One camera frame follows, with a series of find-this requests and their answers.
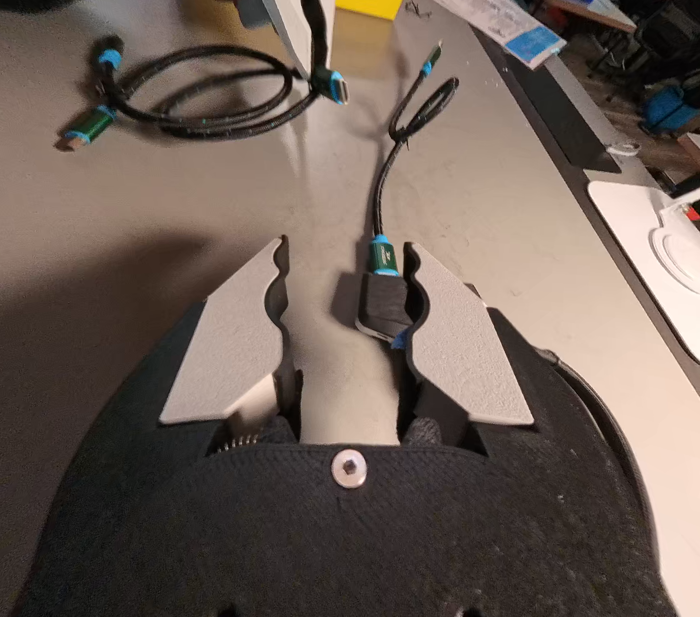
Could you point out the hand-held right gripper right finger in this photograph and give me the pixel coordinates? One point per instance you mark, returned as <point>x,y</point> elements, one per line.
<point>465,349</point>

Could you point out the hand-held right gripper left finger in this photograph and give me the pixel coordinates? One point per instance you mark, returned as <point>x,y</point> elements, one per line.
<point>224,343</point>

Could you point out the dark blue adapter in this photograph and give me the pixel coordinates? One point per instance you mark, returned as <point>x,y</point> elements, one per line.
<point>399,339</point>

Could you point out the black hdmi switch box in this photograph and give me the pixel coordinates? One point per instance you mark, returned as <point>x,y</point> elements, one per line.
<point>383,302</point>

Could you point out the small black zip tie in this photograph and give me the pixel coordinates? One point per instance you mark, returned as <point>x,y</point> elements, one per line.
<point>418,11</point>

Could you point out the white flat pad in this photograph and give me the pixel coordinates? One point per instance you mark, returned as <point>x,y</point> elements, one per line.
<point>623,223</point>

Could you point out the white round charger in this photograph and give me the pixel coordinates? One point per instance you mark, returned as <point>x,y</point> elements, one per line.
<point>664,245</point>

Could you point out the long black box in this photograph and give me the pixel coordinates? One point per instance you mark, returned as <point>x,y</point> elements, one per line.
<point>563,124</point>

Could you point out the blue stool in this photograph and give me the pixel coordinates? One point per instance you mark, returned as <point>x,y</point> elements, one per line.
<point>670,108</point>

